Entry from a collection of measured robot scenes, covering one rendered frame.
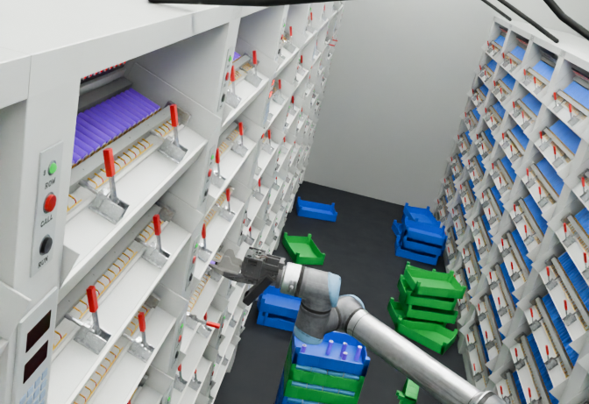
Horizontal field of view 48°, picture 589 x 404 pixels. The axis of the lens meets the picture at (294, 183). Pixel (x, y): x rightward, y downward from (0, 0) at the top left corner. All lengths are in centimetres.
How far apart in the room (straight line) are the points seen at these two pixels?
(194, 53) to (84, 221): 49
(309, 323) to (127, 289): 89
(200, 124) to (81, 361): 51
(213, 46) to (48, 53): 68
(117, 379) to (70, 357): 30
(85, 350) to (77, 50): 48
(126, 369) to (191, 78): 54
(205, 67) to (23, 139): 70
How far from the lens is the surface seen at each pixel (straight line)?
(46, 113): 59
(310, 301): 186
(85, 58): 64
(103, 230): 84
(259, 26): 191
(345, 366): 269
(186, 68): 124
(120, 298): 107
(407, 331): 386
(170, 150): 110
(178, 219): 132
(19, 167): 57
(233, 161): 175
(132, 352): 129
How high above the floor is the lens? 193
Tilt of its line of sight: 20 degrees down
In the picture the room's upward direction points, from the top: 13 degrees clockwise
